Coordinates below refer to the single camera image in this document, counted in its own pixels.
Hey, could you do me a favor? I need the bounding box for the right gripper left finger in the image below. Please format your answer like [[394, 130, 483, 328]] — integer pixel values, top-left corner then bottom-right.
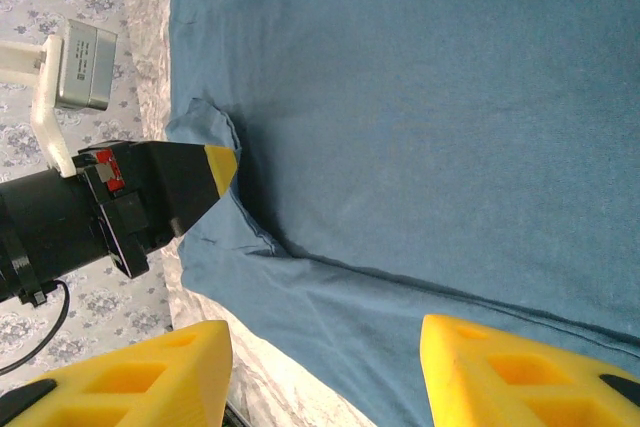
[[0, 319, 234, 427]]

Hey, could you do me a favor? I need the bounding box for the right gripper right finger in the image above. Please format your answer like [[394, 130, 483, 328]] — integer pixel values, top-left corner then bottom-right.
[[419, 313, 640, 427]]

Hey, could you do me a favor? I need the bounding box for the dark blue t-shirt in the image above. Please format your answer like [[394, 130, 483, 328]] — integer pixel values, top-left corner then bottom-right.
[[164, 0, 640, 427]]

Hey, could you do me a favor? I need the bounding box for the black left camera cable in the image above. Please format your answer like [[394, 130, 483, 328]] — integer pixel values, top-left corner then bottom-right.
[[0, 279, 71, 378]]

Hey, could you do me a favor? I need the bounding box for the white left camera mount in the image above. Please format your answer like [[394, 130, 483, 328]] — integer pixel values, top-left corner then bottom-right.
[[0, 35, 80, 179]]

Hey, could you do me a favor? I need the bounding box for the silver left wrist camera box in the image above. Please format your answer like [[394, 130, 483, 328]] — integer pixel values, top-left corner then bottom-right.
[[53, 18, 119, 112]]

